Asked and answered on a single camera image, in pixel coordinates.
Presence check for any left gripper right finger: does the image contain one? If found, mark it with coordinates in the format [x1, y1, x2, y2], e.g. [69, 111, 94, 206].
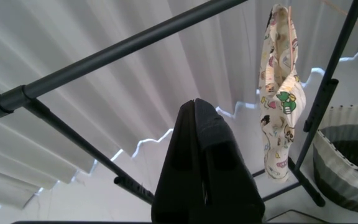
[203, 140, 266, 222]

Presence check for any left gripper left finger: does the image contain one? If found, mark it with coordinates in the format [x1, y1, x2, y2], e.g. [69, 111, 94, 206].
[150, 99, 206, 222]

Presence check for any cream printed garment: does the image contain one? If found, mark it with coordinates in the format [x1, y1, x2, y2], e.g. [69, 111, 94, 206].
[257, 3, 307, 184]

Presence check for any pink clothes hanger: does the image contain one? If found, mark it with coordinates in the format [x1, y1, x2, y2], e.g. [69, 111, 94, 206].
[287, 5, 294, 71]
[320, 0, 358, 34]

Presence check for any white laundry basket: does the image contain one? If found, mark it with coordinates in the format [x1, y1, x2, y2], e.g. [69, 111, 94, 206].
[311, 98, 358, 215]

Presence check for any black clothes rack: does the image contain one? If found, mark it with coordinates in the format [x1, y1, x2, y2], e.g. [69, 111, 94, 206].
[0, 0, 358, 208]

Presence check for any white curtain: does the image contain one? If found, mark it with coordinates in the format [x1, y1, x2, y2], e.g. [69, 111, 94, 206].
[0, 0, 358, 217]

